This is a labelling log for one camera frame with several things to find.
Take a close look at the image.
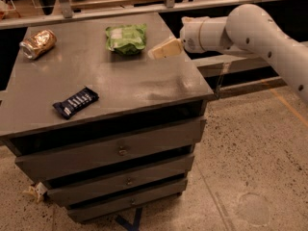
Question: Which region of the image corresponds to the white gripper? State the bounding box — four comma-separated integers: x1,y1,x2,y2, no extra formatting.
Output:
148,16,209,60

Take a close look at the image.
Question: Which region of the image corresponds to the green rice chip bag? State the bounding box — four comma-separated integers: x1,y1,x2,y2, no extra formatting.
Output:
105,23,147,56

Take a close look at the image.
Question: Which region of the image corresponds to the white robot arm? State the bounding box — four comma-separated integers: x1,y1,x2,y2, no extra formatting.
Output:
148,4,308,102

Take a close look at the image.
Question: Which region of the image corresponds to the dark blue rxbar wrapper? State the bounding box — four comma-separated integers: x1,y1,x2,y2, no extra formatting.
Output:
53,87,99,119

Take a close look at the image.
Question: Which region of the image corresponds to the grey drawer cabinet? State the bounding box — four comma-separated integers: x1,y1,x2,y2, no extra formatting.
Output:
0,18,211,211

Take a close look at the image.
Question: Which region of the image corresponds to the gold soda can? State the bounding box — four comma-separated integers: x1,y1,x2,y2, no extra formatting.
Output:
19,30,57,60

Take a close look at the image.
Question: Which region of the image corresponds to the bottom grey drawer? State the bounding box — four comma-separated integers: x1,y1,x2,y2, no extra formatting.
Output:
67,178,188,222

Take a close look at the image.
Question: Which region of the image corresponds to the grey drawer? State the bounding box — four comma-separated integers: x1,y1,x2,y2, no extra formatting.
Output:
15,116,205,182
48,153,194,207
67,178,188,222

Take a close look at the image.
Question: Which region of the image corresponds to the top grey drawer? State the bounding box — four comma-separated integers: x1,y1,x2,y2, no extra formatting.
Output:
15,116,205,182

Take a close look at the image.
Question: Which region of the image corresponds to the middle grey drawer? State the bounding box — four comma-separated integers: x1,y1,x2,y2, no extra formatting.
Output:
48,153,194,207

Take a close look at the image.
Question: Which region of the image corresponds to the crumpled paper scrap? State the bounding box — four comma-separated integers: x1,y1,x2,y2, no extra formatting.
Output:
23,182,47,203

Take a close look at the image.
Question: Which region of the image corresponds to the grey metal railing frame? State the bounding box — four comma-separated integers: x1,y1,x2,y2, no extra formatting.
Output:
0,0,284,30

